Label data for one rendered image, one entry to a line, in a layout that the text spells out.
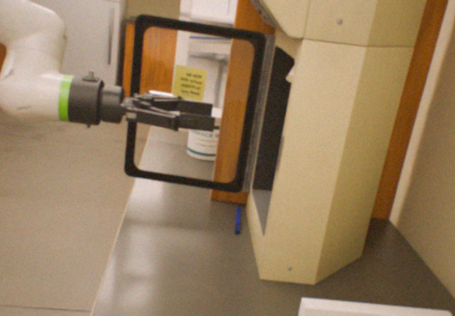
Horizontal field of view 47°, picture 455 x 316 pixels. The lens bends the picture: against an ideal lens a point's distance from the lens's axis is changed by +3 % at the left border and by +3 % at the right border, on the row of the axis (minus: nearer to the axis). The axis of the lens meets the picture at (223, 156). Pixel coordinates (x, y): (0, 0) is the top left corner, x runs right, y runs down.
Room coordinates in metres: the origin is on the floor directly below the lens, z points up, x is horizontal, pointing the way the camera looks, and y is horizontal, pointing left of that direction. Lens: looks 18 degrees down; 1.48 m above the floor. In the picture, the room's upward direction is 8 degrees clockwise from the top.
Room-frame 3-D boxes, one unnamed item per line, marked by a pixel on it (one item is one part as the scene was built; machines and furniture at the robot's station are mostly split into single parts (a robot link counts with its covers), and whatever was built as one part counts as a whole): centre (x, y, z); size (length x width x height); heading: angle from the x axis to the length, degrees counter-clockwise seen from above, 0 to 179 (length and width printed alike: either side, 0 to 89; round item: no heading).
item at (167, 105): (1.06, 0.15, 1.22); 0.11 x 0.01 x 0.04; 130
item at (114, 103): (1.01, 0.21, 1.22); 0.09 x 0.08 x 0.07; 96
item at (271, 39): (1.21, -0.07, 1.19); 0.03 x 0.02 x 0.39; 5
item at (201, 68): (1.22, 0.09, 1.19); 0.30 x 0.01 x 0.40; 88
